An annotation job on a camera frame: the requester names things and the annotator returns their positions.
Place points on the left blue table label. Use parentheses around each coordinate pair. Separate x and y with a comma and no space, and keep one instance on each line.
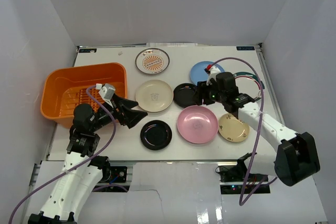
(87,50)

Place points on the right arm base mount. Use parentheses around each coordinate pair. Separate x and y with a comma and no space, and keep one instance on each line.
(232,177)

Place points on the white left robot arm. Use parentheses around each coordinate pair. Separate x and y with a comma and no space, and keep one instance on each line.
(84,167)

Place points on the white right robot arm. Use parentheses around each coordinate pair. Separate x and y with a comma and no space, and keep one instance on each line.
(296,154)

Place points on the right blue table label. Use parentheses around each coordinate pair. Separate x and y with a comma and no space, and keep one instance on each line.
(245,48)

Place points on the pink plate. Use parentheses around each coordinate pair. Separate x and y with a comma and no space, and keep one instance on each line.
(197,124)

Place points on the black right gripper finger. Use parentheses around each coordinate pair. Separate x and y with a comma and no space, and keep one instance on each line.
(202,86)
(198,98)

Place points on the white plate green rim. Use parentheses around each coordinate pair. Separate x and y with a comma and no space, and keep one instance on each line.
(247,83)

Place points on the beige plate with calligraphy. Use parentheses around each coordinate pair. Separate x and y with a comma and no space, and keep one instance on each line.
(232,129)

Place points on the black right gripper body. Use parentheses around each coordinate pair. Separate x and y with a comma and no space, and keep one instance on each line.
(213,94)

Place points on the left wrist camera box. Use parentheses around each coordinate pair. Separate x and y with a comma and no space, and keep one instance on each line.
(106,91)

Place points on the orange sunburst patterned plate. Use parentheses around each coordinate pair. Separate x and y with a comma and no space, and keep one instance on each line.
(152,61)

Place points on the light blue plate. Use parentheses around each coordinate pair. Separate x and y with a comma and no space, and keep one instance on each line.
(197,72)

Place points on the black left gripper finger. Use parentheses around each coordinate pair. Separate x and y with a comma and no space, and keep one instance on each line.
(125,102)
(133,117)

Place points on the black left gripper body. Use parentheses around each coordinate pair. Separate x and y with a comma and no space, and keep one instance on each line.
(121,112)

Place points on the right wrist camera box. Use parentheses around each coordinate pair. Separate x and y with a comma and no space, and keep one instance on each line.
(211,71)

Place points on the blue table label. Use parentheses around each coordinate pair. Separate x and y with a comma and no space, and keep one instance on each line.
(245,48)
(87,50)

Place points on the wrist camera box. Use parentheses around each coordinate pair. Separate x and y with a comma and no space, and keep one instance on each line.
(211,71)
(106,91)

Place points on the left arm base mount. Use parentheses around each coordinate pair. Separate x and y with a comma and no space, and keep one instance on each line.
(115,180)

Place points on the orange plastic bin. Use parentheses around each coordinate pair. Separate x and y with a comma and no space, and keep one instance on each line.
(65,89)

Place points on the black plate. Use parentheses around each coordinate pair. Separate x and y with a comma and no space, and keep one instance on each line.
(183,94)
(156,135)

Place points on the cream plate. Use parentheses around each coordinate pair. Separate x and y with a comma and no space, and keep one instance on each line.
(154,96)

